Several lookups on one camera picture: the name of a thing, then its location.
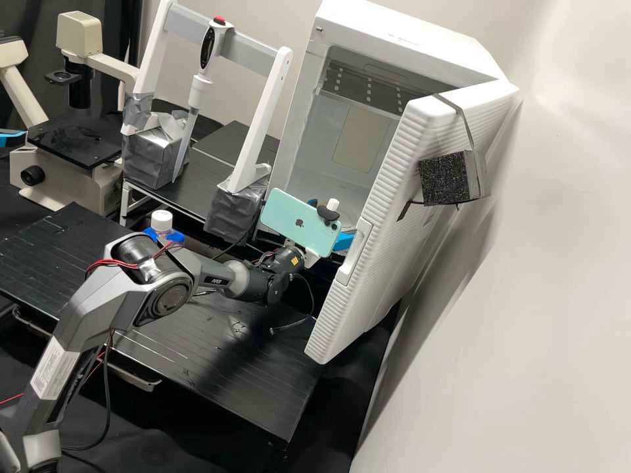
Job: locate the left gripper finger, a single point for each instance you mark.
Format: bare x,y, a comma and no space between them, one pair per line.
10,138

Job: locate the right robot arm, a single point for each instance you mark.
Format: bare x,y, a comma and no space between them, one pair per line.
98,305

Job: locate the incubator door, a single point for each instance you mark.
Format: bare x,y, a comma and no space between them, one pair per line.
394,236

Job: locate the cream microscope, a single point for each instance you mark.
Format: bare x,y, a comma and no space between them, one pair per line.
64,182

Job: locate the black platform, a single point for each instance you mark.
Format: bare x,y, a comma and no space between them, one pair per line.
222,364
207,162

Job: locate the blue bottle holder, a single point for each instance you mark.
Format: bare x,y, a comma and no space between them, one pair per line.
175,239

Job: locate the white-capped bottle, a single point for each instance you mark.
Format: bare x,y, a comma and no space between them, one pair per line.
161,220

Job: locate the white pipette stand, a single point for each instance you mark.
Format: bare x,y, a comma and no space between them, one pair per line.
251,54

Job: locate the pipette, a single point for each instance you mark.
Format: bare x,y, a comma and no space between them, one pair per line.
211,49

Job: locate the white incubator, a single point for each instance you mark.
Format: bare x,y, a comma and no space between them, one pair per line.
394,24

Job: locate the right wrist camera phone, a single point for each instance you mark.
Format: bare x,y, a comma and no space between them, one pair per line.
296,221

